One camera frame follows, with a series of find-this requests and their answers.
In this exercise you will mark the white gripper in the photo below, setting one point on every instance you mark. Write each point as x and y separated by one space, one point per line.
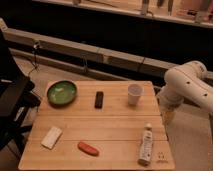
168 101

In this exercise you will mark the white ceramic cup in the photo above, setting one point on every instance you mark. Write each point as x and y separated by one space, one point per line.
134 93

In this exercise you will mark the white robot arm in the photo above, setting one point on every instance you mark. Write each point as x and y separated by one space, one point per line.
184 82

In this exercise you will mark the white plastic bottle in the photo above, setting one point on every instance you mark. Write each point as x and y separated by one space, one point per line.
145 152

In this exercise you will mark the black rectangular block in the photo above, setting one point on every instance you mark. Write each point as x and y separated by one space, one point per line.
99 99

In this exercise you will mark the orange oblong toy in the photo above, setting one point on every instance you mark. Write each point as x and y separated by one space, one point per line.
88 149

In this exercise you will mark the green bowl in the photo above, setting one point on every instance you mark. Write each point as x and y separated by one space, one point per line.
62 93

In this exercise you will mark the white rectangular block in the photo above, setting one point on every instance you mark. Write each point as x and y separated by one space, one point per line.
51 137

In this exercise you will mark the black chair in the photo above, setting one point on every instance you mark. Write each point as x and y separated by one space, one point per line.
15 99

